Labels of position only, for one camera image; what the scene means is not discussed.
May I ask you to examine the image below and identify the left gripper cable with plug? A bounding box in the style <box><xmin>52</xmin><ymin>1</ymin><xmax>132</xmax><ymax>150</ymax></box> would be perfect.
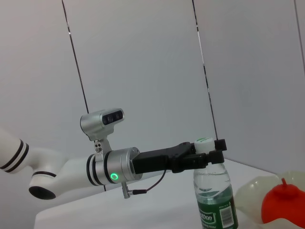
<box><xmin>121</xmin><ymin>170</ymin><xmax>167</xmax><ymax>199</ymax></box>

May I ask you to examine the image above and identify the orange fruit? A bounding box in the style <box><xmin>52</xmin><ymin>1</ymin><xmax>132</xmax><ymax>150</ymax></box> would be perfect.
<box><xmin>261</xmin><ymin>177</ymin><xmax>305</xmax><ymax>225</ymax></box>

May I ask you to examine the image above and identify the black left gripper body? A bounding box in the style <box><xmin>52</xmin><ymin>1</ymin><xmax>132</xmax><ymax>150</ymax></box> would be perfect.
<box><xmin>132</xmin><ymin>142</ymin><xmax>198</xmax><ymax>176</ymax></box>

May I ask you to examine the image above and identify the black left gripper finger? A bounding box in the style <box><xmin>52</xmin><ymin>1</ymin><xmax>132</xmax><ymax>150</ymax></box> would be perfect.
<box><xmin>213</xmin><ymin>139</ymin><xmax>228</xmax><ymax>151</ymax></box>
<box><xmin>172</xmin><ymin>150</ymin><xmax>224</xmax><ymax>174</ymax></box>

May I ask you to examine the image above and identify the clear plastic water bottle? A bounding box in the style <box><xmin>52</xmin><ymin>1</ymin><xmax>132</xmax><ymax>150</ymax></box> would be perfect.
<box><xmin>192</xmin><ymin>137</ymin><xmax>239</xmax><ymax>229</ymax></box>

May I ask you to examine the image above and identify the green glass fruit plate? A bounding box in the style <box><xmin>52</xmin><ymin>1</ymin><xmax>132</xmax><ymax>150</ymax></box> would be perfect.
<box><xmin>233</xmin><ymin>170</ymin><xmax>305</xmax><ymax>229</ymax></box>

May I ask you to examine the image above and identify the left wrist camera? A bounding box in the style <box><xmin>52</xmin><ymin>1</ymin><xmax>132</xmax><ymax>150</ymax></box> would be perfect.
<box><xmin>80</xmin><ymin>108</ymin><xmax>125</xmax><ymax>159</ymax></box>

